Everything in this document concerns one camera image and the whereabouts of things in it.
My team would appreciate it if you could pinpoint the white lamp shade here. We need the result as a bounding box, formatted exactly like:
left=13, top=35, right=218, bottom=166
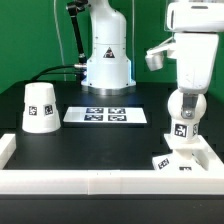
left=22, top=82, right=61, bottom=133

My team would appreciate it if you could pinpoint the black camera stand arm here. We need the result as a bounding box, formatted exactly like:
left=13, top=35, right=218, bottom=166
left=66, top=0, right=88, bottom=69

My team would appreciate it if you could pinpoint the white thin cable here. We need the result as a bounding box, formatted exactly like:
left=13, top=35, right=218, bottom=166
left=53, top=0, right=67, bottom=82

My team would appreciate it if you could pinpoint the white lamp base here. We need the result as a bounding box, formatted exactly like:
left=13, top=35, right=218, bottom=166
left=152, top=134, right=209, bottom=172

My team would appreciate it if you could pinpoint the white U-shaped frame wall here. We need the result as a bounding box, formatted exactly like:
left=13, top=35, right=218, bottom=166
left=0, top=134, right=224, bottom=195

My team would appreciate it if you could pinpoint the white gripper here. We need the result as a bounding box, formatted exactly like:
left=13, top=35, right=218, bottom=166
left=174, top=33, right=219, bottom=118

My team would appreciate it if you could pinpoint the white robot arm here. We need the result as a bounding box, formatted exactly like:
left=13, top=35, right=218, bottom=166
left=82, top=0, right=224, bottom=119

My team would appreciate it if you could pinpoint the black cable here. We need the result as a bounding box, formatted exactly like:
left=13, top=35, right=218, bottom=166
left=30, top=63, right=88, bottom=83

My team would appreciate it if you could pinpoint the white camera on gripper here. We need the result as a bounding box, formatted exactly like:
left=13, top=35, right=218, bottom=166
left=145, top=37, right=176, bottom=71

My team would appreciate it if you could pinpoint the white marker tag board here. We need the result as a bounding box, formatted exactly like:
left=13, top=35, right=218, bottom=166
left=63, top=107, right=147, bottom=124

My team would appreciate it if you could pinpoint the white lamp bulb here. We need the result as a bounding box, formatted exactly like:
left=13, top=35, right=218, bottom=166
left=168, top=90, right=207, bottom=143

